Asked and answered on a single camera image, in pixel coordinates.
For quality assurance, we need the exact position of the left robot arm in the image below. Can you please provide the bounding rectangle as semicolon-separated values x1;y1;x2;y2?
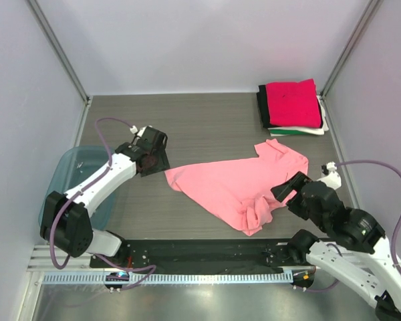
40;126;170;270

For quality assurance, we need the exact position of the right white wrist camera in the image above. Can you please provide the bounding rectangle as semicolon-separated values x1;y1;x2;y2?
317;162;342;190

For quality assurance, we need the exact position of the aluminium frame post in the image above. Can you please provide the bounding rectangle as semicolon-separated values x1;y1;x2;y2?
26;0;90;105
320;0;384;98

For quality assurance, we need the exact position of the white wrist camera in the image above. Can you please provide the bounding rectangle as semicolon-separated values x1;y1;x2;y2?
129;126;148;137
317;162;342;190

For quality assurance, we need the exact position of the blue plastic bin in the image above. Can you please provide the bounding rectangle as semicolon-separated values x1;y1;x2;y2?
45;145;116;230

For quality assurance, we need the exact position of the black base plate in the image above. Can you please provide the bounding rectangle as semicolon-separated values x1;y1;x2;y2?
110;239;308;275

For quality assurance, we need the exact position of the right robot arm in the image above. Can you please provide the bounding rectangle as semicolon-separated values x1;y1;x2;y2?
271;170;401;320

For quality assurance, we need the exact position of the folded green t shirt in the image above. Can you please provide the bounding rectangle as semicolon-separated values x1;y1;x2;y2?
269;128;304;136

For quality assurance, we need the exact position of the light pink t shirt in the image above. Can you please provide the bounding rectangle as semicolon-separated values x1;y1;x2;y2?
165;139;309;236

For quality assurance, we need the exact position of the white slotted cable duct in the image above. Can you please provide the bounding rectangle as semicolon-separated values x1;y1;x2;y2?
42;270;293;285

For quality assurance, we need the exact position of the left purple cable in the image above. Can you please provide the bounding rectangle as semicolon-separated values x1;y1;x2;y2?
49;116;158;292

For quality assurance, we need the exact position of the folded white t shirt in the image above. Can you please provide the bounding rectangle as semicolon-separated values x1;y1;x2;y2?
276;96;329;136

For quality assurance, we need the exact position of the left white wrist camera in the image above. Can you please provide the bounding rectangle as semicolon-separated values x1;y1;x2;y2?
129;126;148;137

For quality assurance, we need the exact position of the folded magenta t shirt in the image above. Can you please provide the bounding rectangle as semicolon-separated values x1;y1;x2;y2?
265;78;322;128

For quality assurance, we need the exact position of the right aluminium frame post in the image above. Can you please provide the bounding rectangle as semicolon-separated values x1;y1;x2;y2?
320;0;384;98

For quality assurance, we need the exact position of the folded black t shirt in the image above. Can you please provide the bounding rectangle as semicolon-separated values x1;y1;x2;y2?
256;85;272;128

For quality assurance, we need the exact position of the left aluminium frame post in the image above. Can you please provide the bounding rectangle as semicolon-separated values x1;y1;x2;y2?
26;0;90;105

